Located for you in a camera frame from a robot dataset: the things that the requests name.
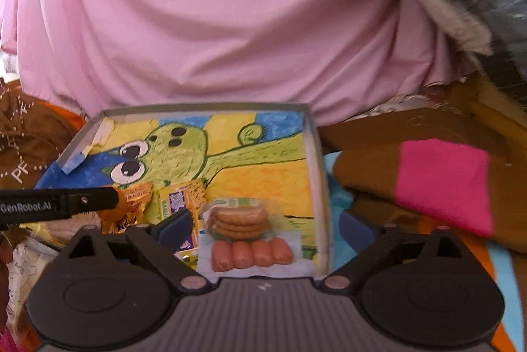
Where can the white toast bread packet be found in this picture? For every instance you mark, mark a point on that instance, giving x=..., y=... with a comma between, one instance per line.
x=30, y=258

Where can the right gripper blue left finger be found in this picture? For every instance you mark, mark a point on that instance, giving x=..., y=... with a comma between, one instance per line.
x=156, y=246

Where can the brown PF patterned cloth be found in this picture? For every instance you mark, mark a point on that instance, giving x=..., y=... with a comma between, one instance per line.
x=33, y=134

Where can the small green label biscuit packet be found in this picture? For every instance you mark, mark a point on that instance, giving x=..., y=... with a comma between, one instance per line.
x=237, y=218

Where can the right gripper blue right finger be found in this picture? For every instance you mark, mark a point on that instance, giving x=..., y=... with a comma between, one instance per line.
x=375, y=246

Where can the colourful cartoon blanket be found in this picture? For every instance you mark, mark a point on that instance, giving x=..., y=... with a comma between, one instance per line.
x=450, y=174

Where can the gold foil snack packet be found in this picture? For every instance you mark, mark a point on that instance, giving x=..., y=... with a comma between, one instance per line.
x=133, y=202

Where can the grey tray with frog drawing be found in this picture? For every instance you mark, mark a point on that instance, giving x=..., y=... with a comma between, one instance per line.
x=268, y=151

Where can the pink bed sheet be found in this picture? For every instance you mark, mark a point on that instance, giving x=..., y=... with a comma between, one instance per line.
x=341, y=57

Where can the sausage pack four pieces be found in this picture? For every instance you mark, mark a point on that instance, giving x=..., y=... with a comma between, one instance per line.
x=277, y=257

